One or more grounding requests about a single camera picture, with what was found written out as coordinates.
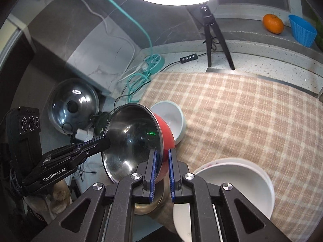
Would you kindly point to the checked cloth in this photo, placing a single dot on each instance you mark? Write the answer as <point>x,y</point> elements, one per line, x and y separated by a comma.
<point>239,118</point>

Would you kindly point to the person's left hand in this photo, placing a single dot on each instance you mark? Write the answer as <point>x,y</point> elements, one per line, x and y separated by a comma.
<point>59,194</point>

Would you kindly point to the white bowl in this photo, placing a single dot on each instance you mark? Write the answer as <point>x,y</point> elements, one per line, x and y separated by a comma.
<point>171,116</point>

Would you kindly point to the gold steel bowl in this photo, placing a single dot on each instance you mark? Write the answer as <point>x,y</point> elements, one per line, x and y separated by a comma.
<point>143,209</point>

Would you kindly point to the floral white plate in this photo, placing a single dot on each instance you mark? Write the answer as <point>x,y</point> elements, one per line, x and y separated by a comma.
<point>239,189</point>

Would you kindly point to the blue ribbed cup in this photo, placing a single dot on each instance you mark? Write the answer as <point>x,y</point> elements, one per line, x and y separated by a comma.
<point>302,32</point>

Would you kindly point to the glass pot lid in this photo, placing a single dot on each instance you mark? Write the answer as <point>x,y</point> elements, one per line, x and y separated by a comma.
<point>73,105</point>

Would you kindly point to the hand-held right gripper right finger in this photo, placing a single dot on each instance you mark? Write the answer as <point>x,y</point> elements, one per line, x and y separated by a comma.
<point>172,179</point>

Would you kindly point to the red steel bowl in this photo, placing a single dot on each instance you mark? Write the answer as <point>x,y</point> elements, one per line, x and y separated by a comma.
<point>131,141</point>

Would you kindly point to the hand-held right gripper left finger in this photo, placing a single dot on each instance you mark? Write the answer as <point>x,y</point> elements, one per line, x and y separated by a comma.
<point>153,179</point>

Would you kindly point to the orange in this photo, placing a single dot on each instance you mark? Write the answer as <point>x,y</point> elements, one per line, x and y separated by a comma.
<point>273,24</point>

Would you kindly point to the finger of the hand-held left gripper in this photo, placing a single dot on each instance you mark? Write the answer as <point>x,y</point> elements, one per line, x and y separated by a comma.
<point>75,146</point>
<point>98,147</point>

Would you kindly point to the white charger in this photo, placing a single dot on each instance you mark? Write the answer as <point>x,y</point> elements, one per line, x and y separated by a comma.
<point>82,134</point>

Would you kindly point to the black tripod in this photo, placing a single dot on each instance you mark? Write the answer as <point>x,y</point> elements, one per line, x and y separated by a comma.
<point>209,30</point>

